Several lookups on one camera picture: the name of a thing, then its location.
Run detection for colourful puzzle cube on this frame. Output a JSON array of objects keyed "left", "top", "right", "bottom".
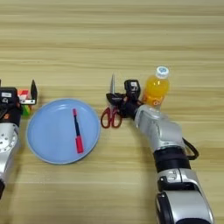
[{"left": 17, "top": 88, "right": 33, "bottom": 116}]

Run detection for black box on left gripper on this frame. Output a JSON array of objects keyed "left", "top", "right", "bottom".
[{"left": 0, "top": 87, "right": 20, "bottom": 105}]

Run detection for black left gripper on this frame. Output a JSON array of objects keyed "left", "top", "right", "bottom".
[{"left": 0, "top": 79, "right": 39, "bottom": 126}]

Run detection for red and black marker pen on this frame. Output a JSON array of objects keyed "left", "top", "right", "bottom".
[{"left": 72, "top": 108, "right": 85, "bottom": 154}]

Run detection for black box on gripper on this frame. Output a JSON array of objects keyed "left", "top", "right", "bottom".
[
  {"left": 123, "top": 79, "right": 142, "bottom": 99},
  {"left": 0, "top": 87, "right": 20, "bottom": 105}
]

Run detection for orange juice bottle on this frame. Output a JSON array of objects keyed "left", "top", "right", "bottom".
[{"left": 141, "top": 66, "right": 171, "bottom": 110}]

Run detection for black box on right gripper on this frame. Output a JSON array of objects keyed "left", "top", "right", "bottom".
[{"left": 123, "top": 79, "right": 142, "bottom": 99}]

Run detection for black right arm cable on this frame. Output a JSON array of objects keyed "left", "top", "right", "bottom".
[{"left": 182, "top": 136, "right": 200, "bottom": 161}]

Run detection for red handled scissors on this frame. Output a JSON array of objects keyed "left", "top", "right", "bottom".
[{"left": 100, "top": 73, "right": 123, "bottom": 130}]

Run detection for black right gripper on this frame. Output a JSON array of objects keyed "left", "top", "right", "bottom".
[{"left": 105, "top": 92, "right": 144, "bottom": 119}]

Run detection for light blue round plate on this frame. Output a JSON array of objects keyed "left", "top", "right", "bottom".
[{"left": 25, "top": 98, "right": 102, "bottom": 165}]

